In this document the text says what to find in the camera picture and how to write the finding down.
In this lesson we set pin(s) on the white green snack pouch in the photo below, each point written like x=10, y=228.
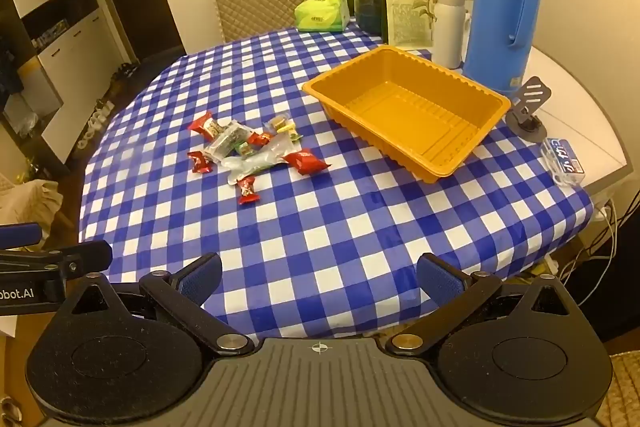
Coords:
x=260, y=160

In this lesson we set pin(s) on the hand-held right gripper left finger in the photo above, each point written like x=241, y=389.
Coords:
x=200, y=281

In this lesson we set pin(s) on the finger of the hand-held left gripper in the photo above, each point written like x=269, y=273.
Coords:
x=17, y=237
x=85, y=257

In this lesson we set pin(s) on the white insulated bottle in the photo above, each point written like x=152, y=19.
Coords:
x=447, y=27

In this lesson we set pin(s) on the beige nougat clear wrapper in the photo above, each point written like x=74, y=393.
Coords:
x=279, y=123

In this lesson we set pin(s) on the grey phone stand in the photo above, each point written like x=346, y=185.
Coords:
x=532, y=94

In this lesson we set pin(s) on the green candy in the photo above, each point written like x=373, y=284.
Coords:
x=244, y=149

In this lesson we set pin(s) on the white cabinet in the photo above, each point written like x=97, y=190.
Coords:
x=75, y=57

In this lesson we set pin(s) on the orange plastic tray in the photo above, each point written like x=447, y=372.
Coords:
x=400, y=107

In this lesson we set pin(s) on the beige woven cushion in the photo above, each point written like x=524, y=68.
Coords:
x=625, y=387

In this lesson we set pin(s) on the red white candy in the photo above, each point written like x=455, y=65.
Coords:
x=247, y=189
x=200, y=162

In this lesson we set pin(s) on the dark glass jar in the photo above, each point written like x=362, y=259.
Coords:
x=369, y=7

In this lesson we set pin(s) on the red snack pack beige label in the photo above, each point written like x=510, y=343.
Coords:
x=205, y=124

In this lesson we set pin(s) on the blue white checkered tablecloth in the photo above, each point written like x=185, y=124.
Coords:
x=325, y=217

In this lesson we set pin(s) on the green edged snack packet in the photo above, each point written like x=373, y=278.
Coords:
x=295, y=137

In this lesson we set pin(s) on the beige cloth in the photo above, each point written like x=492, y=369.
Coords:
x=25, y=202

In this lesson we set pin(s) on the red yellow print candy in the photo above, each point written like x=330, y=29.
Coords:
x=259, y=138

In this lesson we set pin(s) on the green tissue pack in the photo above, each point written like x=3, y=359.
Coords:
x=320, y=14

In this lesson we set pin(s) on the dark shoe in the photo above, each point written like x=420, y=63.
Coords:
x=122, y=72

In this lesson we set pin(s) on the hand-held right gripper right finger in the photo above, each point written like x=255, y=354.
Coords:
x=436, y=281

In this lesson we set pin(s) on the large red snack pack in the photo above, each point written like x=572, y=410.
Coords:
x=305, y=161

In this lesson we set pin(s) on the blue thermos jug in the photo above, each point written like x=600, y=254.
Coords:
x=495, y=7

